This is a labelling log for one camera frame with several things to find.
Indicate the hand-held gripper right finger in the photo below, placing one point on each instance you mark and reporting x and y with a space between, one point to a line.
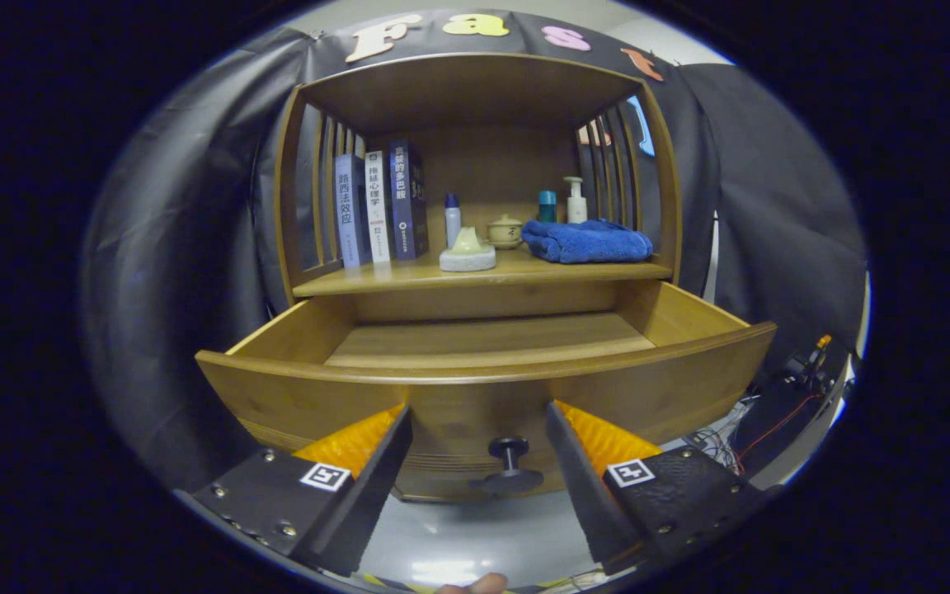
586 495

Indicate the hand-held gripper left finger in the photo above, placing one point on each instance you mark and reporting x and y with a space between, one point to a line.
376 487

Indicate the wooden drawer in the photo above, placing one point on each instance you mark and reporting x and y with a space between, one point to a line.
483 396

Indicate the wooden countertop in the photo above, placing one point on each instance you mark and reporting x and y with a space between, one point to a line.
409 276

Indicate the wooden cabinet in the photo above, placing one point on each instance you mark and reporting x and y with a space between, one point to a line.
475 91

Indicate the blue folded towel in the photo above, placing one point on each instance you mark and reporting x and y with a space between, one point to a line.
586 242

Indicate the orange and black tool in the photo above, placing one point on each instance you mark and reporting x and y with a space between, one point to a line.
813 359

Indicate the white bottle with blue cap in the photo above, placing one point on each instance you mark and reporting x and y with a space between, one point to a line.
452 224

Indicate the light blue book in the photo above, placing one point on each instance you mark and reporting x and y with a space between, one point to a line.
351 214

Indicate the beige lidded teacup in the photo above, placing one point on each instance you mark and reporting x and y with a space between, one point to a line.
505 233

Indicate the white book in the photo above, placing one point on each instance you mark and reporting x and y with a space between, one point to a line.
378 210

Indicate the dark blue book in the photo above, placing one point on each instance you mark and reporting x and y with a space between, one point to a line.
406 202

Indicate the white pump bottle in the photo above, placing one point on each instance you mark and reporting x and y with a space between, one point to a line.
576 206

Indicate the teal bottle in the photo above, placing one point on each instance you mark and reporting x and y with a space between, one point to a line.
547 208

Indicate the black backdrop cloth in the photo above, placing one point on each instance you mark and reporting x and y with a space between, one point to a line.
162 247

